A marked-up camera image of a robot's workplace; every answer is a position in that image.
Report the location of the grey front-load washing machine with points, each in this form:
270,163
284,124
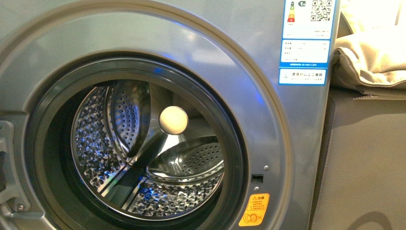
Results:
233,46

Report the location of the steel perforated washer drum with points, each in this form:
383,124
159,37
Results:
130,164

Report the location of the orange warning sticker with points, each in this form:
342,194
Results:
255,210

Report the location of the blue white energy label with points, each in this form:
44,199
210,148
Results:
306,40

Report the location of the dark rubber door gasket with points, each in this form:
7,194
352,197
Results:
66,200

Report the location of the beige folded cloth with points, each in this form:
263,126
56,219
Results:
370,49

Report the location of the grey door hinge bracket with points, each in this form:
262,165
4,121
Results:
13,190

